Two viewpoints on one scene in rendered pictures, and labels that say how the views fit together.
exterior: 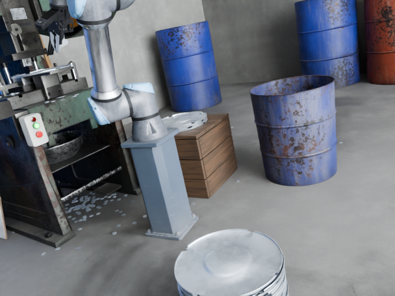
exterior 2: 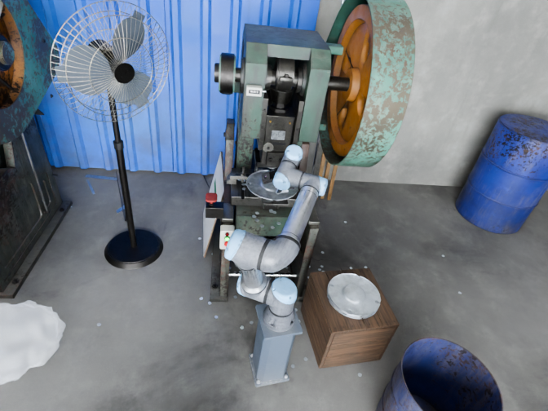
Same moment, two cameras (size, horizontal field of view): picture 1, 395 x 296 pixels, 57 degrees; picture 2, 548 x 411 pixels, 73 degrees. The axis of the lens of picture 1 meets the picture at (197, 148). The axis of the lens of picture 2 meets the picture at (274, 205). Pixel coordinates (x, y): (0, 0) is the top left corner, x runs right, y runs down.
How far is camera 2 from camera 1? 131 cm
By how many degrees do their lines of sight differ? 40
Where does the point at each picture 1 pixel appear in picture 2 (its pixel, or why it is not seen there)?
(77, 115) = (277, 231)
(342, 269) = not seen: outside the picture
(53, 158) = not seen: hidden behind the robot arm
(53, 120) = (254, 227)
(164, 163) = (269, 346)
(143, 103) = (276, 306)
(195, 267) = not seen: outside the picture
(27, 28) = (280, 147)
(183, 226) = (267, 380)
